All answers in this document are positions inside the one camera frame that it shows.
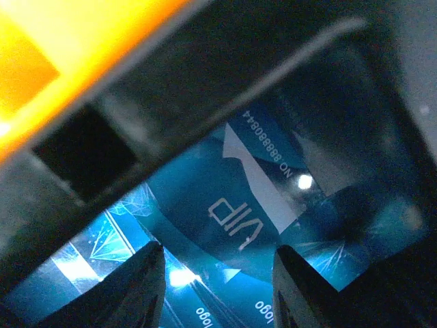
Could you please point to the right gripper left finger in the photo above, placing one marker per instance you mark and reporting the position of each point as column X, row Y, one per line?
column 130, row 296

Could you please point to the blue VIP card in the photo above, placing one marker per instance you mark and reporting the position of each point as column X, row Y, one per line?
column 245, row 190

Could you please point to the yellow bin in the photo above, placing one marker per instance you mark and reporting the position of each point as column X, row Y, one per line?
column 52, row 51

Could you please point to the black bin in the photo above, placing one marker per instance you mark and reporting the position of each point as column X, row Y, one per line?
column 353, row 81

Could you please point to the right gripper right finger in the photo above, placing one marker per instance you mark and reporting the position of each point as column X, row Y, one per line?
column 303, row 298

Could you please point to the blue cards stack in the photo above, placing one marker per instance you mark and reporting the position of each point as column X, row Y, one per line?
column 201, row 255

